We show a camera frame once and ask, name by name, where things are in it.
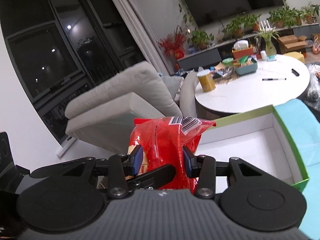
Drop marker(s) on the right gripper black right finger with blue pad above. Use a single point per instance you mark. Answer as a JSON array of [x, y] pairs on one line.
[[203, 168]]

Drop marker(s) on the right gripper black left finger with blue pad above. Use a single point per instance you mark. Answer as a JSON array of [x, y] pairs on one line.
[[119, 167]]

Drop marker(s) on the red snack bag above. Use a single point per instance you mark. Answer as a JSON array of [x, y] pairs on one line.
[[163, 140]]

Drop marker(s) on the grey sofa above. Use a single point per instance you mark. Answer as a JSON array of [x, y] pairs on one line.
[[104, 116]]

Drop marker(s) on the green white cardboard box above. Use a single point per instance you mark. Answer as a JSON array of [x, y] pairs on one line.
[[261, 138]]

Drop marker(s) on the yellow canister white lid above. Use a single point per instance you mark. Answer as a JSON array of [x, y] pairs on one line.
[[206, 80]]

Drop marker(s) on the black pen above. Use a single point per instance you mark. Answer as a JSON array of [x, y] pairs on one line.
[[274, 79]]

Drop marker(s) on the teal snack tray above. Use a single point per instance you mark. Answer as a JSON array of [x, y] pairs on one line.
[[248, 65]]

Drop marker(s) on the round white table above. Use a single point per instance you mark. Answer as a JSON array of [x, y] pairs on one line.
[[249, 92]]

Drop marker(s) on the orange tissue box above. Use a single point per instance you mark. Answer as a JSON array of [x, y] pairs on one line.
[[242, 48]]

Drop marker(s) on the red flower arrangement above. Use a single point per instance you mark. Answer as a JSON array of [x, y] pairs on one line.
[[173, 44]]

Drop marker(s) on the white cup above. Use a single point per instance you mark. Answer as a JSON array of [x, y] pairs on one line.
[[263, 55]]

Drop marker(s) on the potted green plant left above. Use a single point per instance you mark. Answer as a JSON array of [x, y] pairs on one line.
[[200, 39]]

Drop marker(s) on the potted green plant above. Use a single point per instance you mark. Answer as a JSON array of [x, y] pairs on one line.
[[200, 39], [237, 27], [286, 17]]

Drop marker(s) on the small black remote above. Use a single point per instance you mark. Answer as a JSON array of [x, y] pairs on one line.
[[295, 72]]

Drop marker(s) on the dark tv console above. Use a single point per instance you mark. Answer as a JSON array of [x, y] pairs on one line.
[[220, 51]]

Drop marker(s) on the yellow stool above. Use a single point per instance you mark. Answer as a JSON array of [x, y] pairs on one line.
[[296, 55]]

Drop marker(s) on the glass vase with flowers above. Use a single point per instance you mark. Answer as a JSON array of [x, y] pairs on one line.
[[268, 33]]

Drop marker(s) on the open brown cardboard box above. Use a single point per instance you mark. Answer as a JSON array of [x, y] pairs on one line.
[[291, 43]]

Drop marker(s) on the potted green plant middle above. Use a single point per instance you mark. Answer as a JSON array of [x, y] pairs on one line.
[[237, 27]]

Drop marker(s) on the potted green plant right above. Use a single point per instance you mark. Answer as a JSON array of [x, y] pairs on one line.
[[286, 17]]

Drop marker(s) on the white curtain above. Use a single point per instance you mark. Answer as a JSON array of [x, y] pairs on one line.
[[143, 35]]

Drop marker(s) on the dark window frame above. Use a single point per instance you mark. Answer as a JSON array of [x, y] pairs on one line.
[[62, 48]]

